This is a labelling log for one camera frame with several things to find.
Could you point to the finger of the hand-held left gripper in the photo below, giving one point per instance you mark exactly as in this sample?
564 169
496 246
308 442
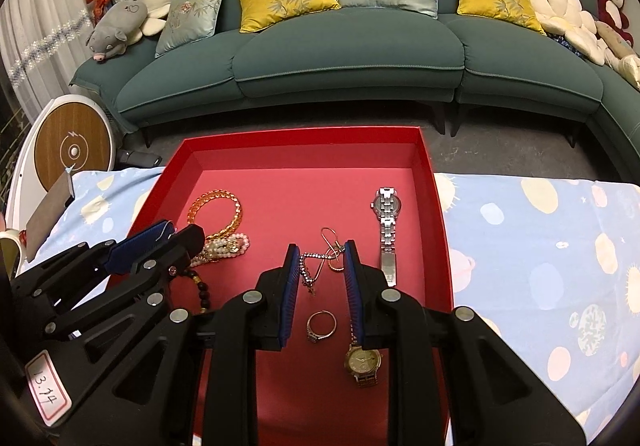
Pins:
190 238
140 246

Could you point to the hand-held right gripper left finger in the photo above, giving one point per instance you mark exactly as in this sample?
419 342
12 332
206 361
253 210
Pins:
290 296

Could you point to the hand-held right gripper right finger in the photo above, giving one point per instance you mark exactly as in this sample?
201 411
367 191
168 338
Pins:
352 296

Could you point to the gold wristwatch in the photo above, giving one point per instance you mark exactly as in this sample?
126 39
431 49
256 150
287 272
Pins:
362 361

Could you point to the silver hook earring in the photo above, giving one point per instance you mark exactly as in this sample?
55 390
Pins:
327 235

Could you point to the red tray box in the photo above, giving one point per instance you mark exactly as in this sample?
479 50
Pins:
300 186

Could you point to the small black box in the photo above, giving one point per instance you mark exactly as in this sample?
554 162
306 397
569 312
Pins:
140 157

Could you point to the silver wristwatch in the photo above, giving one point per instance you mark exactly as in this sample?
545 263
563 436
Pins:
386 206

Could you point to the grey felt pad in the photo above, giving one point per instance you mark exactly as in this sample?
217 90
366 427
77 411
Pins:
50 211

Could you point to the white device with wooden disc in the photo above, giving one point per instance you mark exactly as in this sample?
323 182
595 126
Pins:
72 146

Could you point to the dark patterned panel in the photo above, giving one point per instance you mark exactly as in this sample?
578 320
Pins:
12 151

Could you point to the grey pig plush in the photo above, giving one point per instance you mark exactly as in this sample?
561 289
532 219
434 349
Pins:
117 26

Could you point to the white sheer curtain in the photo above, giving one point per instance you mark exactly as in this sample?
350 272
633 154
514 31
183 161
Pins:
45 36

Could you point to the teal sofa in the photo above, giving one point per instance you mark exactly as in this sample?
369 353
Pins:
350 61

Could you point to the dark blue sequin cloth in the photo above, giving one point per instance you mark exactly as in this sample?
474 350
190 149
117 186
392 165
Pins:
567 46

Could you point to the cream flower cushion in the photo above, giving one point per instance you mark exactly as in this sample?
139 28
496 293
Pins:
565 11

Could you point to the cream satin cushion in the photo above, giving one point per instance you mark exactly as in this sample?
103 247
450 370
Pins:
630 71

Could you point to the beige patterned cushion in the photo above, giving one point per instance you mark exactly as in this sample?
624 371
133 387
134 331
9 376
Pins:
612 36

